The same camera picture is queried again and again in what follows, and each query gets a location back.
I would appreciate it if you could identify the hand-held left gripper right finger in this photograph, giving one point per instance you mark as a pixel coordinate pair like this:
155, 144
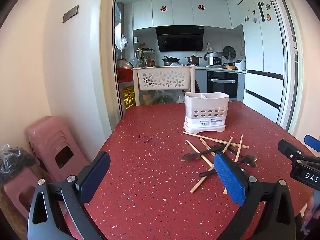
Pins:
228, 175

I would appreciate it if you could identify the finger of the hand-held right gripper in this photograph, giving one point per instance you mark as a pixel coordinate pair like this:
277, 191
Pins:
287, 148
313, 143

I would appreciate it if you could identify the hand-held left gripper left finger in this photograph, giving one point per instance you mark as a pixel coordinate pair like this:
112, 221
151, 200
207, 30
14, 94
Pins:
96, 170

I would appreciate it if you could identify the wooden chopstick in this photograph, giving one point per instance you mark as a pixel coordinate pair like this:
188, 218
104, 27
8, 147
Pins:
215, 140
200, 181
197, 150
239, 147
206, 146

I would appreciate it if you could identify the white plastic utensil holder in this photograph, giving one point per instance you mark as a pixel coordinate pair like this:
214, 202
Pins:
205, 112

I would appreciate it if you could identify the person's right hand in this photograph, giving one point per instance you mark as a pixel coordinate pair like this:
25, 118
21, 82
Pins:
309, 208

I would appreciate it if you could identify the stack of pink plastic stools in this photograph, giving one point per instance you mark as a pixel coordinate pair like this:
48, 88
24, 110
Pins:
53, 142

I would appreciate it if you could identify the gold foil bag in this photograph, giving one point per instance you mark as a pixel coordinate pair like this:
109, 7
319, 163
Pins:
128, 97

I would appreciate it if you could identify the black plastic bag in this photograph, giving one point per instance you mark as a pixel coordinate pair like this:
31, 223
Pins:
15, 160

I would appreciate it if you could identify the black built-in oven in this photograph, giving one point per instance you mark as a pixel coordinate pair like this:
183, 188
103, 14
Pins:
222, 83

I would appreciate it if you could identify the small white kitchen appliance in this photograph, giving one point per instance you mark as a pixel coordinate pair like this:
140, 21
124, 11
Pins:
240, 65

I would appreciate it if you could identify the red plastic crate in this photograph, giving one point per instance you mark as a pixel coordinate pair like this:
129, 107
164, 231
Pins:
124, 75

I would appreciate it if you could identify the bag of green vegetables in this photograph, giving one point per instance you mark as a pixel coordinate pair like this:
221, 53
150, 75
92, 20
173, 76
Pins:
166, 97

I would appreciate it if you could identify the white refrigerator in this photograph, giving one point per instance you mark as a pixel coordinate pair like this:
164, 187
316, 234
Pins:
262, 50

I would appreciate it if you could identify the round metal pan lid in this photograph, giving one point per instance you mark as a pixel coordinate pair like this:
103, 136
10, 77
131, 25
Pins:
124, 63

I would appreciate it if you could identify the round black divided tray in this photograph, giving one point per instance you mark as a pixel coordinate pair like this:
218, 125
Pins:
229, 52

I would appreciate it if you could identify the white flower-cutout basket cart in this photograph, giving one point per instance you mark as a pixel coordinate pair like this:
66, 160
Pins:
163, 78

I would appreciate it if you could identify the silver rice cooker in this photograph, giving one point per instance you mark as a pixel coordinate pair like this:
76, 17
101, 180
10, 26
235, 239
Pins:
214, 59

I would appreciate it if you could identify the steel cooking pot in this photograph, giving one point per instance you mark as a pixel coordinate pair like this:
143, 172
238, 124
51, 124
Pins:
193, 59

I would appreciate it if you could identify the spice rack with bottles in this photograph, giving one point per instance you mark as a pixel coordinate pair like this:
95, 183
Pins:
146, 57

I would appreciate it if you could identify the black wok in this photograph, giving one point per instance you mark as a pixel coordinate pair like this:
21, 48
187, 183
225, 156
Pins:
170, 60

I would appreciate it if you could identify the hanging clear plastic bag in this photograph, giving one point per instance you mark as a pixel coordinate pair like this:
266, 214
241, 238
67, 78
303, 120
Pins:
123, 42

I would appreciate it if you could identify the black range hood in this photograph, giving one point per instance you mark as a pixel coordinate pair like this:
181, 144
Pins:
180, 38

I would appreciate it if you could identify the red paper-cut sticker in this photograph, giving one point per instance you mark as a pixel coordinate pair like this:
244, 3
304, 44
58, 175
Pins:
163, 8
201, 7

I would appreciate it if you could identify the white upper kitchen cabinets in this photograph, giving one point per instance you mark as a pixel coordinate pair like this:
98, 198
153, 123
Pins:
182, 12

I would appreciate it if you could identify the sliding door frame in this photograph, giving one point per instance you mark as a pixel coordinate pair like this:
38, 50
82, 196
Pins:
290, 55

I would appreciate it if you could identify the dark wall switch panel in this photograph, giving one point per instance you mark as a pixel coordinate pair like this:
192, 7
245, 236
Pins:
70, 14

